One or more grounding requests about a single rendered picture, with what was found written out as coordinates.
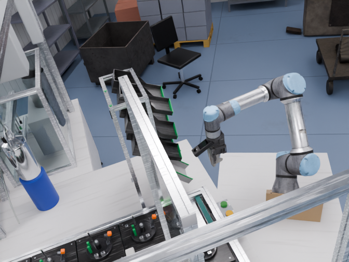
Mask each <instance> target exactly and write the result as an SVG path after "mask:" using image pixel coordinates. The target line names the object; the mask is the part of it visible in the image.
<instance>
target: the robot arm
mask: <svg viewBox="0 0 349 262"><path fill-rule="evenodd" d="M305 89H306V82H305V80H304V78H303V77H302V76H301V75H300V74H298V73H288V74H285V75H283V76H280V77H277V78H274V79H272V80H270V81H268V82H267V83H265V84H263V85H260V86H259V87H258V88H257V89H255V90H253V91H250V92H248V93H246V94H243V95H241V96H238V97H236V98H233V99H231V100H228V101H226V102H223V103H221V104H219V105H216V106H207V107H205V108H204V110H203V119H204V126H205V134H206V139H205V140H203V141H202V142H201V143H200V144H198V145H197V146H196V147H195V148H193V149H192V152H193V154H194V156H195V157H198V156H199V155H201V154H202V153H203V152H204V151H206V150H207V152H208V156H209V159H210V163H211V165H212V166H213V167H215V166H216V164H217V163H219V162H221V161H222V160H223V158H219V156H220V154H221V153H222V154H224V153H227V151H226V144H225V141H224V133H223V132H222V130H220V123H222V122H224V121H226V120H228V119H229V118H231V117H233V116H235V115H237V114H238V113H239V112H240V111H241V110H243V109H245V108H248V107H250V106H253V105H255V104H257V103H260V102H262V101H263V102H267V101H269V100H274V99H280V101H281V102H282V103H283V104H284V107H285V113H286V118H287V123H288V129H289V135H290V140H291V145H292V149H291V151H282V152H278V153H277V154H276V177H275V181H274V184H273V187H272V192H274V193H282V194H286V193H288V192H291V191H293V190H296V189H299V188H300V187H299V184H298V181H297V175H300V176H313V175H315V174H316V173H317V172H318V170H319V168H320V159H319V157H318V156H317V155H316V154H314V152H313V148H311V147H310V146H309V143H308V138H307V132H306V127H305V121H304V116H303V110H302V105H301V100H302V98H303V92H304V91H305Z"/></svg>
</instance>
